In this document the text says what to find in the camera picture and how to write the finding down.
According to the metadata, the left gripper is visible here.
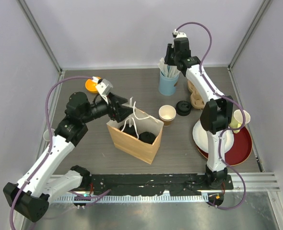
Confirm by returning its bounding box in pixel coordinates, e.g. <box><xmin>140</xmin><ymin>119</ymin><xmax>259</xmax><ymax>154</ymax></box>
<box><xmin>81</xmin><ymin>92</ymin><xmax>135</xmax><ymax>124</ymax></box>

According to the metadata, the white straw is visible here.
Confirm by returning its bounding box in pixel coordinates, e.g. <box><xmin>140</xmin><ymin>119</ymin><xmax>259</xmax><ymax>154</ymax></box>
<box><xmin>129</xmin><ymin>96</ymin><xmax>135</xmax><ymax>129</ymax></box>

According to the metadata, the black coffee cup lid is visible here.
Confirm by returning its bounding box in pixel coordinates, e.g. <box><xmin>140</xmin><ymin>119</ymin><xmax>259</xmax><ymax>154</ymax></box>
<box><xmin>119</xmin><ymin>125</ymin><xmax>137</xmax><ymax>138</ymax></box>

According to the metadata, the cardboard cup carrier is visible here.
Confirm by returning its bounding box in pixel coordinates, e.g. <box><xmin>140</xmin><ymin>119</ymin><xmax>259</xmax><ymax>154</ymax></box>
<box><xmin>188</xmin><ymin>80</ymin><xmax>205</xmax><ymax>109</ymax></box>

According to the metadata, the stack of paper cups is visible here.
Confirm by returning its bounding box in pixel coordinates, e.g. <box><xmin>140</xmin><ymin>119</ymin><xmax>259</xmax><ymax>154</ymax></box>
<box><xmin>158</xmin><ymin>105</ymin><xmax>177</xmax><ymax>127</ymax></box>

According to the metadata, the brown paper bag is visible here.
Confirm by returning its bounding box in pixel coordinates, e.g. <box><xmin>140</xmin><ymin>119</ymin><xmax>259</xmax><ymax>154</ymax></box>
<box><xmin>106</xmin><ymin>98</ymin><xmax>164</xmax><ymax>164</ymax></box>

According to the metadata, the black lid stack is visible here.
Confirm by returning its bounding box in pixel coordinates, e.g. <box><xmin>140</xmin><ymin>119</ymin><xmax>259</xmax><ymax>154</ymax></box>
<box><xmin>175</xmin><ymin>100</ymin><xmax>192</xmax><ymax>116</ymax></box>

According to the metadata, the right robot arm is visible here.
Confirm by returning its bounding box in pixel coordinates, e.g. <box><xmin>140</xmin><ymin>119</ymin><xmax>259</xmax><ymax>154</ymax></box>
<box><xmin>165</xmin><ymin>37</ymin><xmax>233</xmax><ymax>189</ymax></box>

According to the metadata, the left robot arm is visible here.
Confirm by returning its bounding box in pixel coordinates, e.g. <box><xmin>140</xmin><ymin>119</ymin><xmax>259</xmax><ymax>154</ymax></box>
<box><xmin>3</xmin><ymin>92</ymin><xmax>133</xmax><ymax>222</ymax></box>

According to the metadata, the white wrapped straws bundle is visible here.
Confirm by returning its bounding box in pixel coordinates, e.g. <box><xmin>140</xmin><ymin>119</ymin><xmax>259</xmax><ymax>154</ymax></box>
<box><xmin>157</xmin><ymin>57</ymin><xmax>180</xmax><ymax>79</ymax></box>

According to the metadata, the orange bowl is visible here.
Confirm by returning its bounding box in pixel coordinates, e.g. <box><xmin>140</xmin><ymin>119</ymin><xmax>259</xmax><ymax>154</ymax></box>
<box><xmin>85</xmin><ymin>76</ymin><xmax>101</xmax><ymax>94</ymax></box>

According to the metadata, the blue straw holder cup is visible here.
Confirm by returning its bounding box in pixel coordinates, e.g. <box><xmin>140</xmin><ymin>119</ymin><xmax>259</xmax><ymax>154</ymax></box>
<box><xmin>158</xmin><ymin>72</ymin><xmax>179</xmax><ymax>96</ymax></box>

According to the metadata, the pink mug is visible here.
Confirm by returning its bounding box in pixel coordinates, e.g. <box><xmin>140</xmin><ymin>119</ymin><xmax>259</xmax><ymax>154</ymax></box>
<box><xmin>43</xmin><ymin>128</ymin><xmax>55</xmax><ymax>142</ymax></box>

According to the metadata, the white paper plate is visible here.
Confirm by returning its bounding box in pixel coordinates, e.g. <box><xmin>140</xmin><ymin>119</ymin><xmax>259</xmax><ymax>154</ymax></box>
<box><xmin>192</xmin><ymin>120</ymin><xmax>234</xmax><ymax>153</ymax></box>

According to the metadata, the yellow-green mug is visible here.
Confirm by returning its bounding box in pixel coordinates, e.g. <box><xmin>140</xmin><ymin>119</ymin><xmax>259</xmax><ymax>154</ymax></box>
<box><xmin>229</xmin><ymin>109</ymin><xmax>251</xmax><ymax>129</ymax></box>

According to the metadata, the red round tray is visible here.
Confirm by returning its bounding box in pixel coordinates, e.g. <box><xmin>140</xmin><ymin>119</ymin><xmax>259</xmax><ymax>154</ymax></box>
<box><xmin>197</xmin><ymin>127</ymin><xmax>252</xmax><ymax>166</ymax></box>

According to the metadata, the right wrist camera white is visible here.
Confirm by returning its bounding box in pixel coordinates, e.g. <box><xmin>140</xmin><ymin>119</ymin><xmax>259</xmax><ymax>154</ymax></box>
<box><xmin>172</xmin><ymin>29</ymin><xmax>187</xmax><ymax>39</ymax></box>

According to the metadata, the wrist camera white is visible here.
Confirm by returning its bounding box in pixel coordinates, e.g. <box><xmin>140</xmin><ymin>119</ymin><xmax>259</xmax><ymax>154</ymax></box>
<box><xmin>172</xmin><ymin>29</ymin><xmax>187</xmax><ymax>39</ymax></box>
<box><xmin>92</xmin><ymin>76</ymin><xmax>113</xmax><ymax>104</ymax></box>

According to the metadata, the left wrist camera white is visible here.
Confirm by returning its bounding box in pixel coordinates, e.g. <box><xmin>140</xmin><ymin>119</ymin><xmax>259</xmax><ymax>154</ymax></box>
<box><xmin>92</xmin><ymin>76</ymin><xmax>113</xmax><ymax>104</ymax></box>

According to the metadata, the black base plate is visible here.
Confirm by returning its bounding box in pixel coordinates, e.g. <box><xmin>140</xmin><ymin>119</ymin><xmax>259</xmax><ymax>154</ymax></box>
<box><xmin>62</xmin><ymin>172</ymin><xmax>234</xmax><ymax>196</ymax></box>

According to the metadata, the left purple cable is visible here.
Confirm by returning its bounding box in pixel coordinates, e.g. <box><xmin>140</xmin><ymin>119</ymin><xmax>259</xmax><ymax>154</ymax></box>
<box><xmin>9</xmin><ymin>76</ymin><xmax>112</xmax><ymax>230</ymax></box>

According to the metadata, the purple cable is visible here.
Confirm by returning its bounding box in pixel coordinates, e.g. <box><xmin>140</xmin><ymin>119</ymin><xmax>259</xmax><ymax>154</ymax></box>
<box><xmin>9</xmin><ymin>76</ymin><xmax>112</xmax><ymax>230</ymax></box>
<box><xmin>174</xmin><ymin>22</ymin><xmax>252</xmax><ymax>211</ymax></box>

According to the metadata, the aluminium front rail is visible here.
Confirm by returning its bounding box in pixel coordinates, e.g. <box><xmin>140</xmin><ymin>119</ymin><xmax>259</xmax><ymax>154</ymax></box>
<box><xmin>48</xmin><ymin>172</ymin><xmax>280</xmax><ymax>204</ymax></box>

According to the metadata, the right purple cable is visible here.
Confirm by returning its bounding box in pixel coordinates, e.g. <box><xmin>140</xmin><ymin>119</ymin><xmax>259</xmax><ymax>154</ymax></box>
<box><xmin>174</xmin><ymin>22</ymin><xmax>252</xmax><ymax>211</ymax></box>

